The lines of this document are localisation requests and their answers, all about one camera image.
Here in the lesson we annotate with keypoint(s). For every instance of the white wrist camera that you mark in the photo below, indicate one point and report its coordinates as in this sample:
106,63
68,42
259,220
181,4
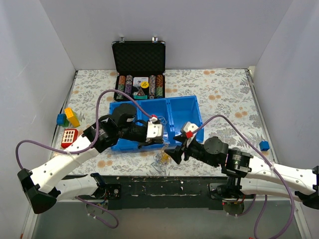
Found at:
189,130
154,131

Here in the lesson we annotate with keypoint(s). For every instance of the blue toy cube right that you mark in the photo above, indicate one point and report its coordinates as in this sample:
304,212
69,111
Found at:
264,146

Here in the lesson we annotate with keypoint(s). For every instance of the red white window brick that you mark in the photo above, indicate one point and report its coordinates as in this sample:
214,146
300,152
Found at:
69,136

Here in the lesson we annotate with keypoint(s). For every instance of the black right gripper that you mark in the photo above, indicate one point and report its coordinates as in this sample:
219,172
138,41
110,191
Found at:
185,148

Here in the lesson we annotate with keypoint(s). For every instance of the yellow toy brick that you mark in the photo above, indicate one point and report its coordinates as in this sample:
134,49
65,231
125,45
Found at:
72,117

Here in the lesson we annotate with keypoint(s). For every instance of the blue three-compartment plastic bin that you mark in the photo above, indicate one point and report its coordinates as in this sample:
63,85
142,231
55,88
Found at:
176,111

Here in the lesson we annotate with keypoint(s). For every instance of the green toy brick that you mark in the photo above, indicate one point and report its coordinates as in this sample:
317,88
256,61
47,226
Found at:
66,123

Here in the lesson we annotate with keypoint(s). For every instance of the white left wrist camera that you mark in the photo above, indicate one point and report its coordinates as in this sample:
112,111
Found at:
154,131

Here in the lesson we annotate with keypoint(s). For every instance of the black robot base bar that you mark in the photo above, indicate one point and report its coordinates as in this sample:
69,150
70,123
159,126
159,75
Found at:
159,192

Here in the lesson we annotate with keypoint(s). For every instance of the floral table mat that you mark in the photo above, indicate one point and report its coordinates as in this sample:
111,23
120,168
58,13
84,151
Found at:
226,103

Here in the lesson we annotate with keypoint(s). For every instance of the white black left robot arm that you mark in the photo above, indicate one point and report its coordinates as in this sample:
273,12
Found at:
46,184

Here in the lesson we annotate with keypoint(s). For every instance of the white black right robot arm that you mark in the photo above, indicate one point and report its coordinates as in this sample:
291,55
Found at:
248,175

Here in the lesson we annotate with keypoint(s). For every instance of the blue toy brick left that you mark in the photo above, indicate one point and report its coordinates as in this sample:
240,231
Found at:
61,118

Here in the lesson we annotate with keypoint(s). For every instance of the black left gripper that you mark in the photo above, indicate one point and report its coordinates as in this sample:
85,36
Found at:
145,134

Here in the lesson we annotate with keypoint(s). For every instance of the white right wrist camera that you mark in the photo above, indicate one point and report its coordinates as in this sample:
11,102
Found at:
189,130

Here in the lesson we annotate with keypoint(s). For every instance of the black poker chip case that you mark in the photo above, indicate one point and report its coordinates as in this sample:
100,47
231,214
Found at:
137,59

